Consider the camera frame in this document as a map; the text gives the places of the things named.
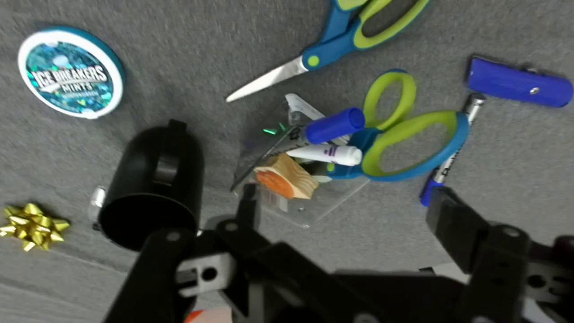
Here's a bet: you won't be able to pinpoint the round teal mint tin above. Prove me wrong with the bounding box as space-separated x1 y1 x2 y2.
17 23 128 122

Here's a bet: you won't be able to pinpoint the white glue stick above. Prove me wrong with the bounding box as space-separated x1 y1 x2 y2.
286 142 365 169

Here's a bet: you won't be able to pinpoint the clear acrylic pen container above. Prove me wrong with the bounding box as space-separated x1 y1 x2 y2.
230 91 374 231

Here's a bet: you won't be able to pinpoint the black mug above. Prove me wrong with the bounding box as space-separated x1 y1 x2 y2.
98 118 207 253

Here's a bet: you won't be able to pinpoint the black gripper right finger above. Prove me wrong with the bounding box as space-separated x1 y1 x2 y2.
426 185 574 323

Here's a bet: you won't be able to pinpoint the grey table cloth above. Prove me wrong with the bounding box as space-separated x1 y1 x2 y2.
0 0 574 323

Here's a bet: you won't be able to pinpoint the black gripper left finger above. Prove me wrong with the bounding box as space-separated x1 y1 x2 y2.
103 181 338 323

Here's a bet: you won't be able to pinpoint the small clear plastic piece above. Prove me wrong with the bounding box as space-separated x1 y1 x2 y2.
89 185 112 226

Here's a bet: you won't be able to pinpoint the silver marker with blue cap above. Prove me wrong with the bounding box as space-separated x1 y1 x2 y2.
419 93 489 208

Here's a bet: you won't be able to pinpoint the gold gift bow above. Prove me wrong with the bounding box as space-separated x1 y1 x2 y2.
0 201 73 255

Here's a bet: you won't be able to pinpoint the blue green scissors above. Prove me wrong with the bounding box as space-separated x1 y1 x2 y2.
225 0 433 104
317 70 473 185

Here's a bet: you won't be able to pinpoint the wooden stamp block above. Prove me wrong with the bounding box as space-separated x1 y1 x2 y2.
254 153 322 203

